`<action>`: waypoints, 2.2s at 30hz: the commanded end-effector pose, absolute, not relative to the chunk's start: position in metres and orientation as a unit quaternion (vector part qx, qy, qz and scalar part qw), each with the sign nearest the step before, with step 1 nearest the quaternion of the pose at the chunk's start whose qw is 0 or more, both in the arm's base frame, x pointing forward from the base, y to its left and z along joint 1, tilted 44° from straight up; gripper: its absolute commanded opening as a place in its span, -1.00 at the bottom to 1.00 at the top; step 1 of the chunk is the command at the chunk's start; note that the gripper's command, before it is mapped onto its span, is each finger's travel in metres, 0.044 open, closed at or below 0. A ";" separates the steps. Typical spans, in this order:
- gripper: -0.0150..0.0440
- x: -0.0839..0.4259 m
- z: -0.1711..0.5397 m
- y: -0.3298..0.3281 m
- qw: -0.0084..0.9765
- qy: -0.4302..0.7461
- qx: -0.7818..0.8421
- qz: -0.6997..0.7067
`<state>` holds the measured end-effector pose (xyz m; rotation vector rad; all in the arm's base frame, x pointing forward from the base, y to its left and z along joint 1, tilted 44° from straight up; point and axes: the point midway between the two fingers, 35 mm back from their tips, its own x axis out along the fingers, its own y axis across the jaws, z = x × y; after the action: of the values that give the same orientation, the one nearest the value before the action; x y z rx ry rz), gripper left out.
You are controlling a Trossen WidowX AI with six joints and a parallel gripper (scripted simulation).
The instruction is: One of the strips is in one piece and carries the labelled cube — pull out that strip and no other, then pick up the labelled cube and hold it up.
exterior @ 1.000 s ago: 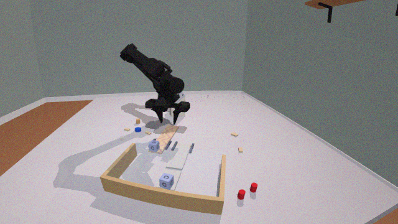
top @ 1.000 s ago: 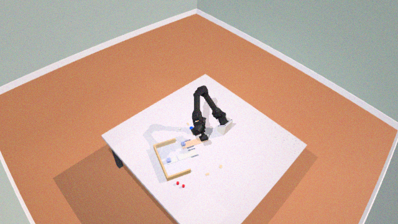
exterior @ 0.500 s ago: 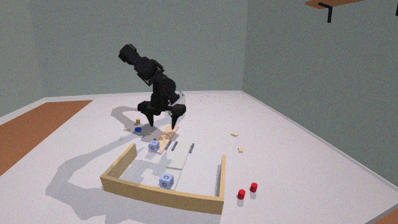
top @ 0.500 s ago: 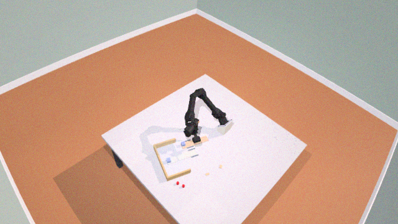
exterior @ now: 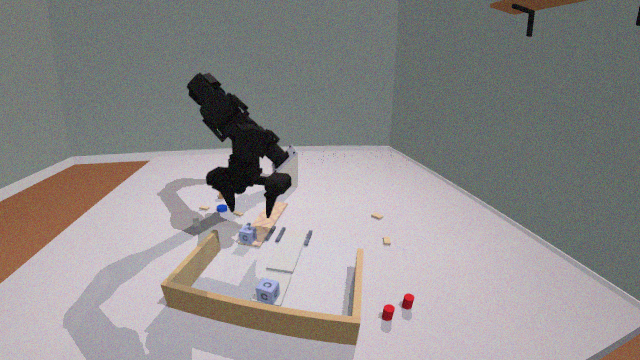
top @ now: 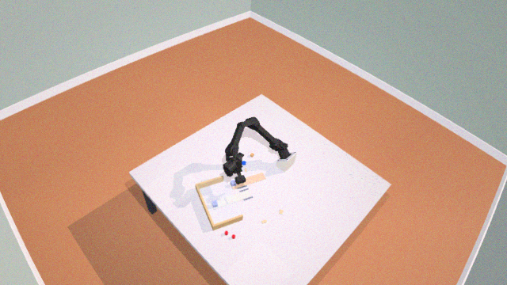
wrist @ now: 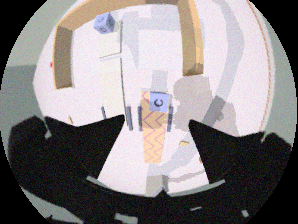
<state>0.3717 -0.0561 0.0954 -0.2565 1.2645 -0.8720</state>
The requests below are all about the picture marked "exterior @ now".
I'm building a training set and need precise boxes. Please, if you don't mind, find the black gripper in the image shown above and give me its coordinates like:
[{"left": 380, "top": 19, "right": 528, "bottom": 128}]
[{"left": 206, "top": 149, "right": 291, "bottom": 218}]

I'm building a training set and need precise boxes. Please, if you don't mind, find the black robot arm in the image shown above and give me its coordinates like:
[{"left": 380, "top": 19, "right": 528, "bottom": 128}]
[{"left": 186, "top": 73, "right": 289, "bottom": 195}]

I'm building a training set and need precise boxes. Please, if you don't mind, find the red cylinder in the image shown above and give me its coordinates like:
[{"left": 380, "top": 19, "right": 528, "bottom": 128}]
[
  {"left": 402, "top": 293, "right": 414, "bottom": 310},
  {"left": 382, "top": 305, "right": 395, "bottom": 321}
]

